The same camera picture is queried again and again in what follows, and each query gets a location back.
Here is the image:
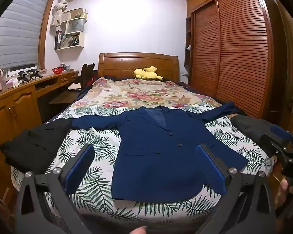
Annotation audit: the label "spare black gripper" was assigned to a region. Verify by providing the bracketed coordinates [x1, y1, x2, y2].
[29, 69, 43, 79]
[17, 71, 31, 83]

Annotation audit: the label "black folded jacket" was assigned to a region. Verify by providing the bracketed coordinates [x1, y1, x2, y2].
[0, 118, 72, 175]

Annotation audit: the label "navy blue suit jacket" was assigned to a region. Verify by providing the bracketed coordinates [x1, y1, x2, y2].
[71, 102, 249, 203]

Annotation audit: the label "wooden bed headboard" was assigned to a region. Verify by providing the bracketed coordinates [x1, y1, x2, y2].
[98, 52, 180, 82]

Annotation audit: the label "wooden slatted wardrobe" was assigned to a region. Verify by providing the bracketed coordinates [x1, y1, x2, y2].
[186, 0, 284, 127]

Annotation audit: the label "grey window blind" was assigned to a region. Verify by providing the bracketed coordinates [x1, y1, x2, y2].
[0, 0, 50, 70]

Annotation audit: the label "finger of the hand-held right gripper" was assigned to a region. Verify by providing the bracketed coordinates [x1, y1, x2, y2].
[260, 134, 288, 158]
[271, 124, 293, 142]

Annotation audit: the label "wooden desk cabinet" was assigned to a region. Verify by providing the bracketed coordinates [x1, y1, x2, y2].
[0, 70, 80, 200]

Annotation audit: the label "person's left hand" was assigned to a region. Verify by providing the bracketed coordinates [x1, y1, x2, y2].
[127, 226, 147, 234]

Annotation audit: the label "beige tied curtain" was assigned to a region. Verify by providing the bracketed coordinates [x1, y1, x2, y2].
[50, 0, 75, 27]

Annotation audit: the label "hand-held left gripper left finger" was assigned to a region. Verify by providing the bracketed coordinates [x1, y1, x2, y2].
[15, 143, 96, 234]

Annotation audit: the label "black ring binder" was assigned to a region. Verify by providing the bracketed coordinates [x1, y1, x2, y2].
[55, 30, 62, 50]

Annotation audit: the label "white wall shelf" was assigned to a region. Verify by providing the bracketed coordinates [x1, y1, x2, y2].
[54, 8, 88, 51]

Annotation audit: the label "person's right hand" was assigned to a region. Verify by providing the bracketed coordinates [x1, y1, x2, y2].
[275, 179, 293, 210]

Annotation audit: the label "grey paper bag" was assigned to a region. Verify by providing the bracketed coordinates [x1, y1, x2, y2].
[71, 18, 85, 33]

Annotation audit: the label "yellow plush toy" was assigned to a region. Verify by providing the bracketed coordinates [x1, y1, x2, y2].
[133, 66, 164, 81]

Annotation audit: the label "floral blanket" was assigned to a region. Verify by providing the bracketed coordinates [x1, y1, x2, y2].
[68, 77, 222, 110]

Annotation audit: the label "dark brown chair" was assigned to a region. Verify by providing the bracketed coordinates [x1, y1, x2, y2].
[68, 63, 96, 90]

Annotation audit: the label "wooden window frame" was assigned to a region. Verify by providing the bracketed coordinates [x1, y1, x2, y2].
[38, 0, 58, 70]

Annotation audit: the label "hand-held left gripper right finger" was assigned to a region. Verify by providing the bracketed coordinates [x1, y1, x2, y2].
[195, 143, 277, 234]

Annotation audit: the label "dark grey folded clothes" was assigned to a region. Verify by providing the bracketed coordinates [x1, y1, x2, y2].
[231, 114, 284, 158]

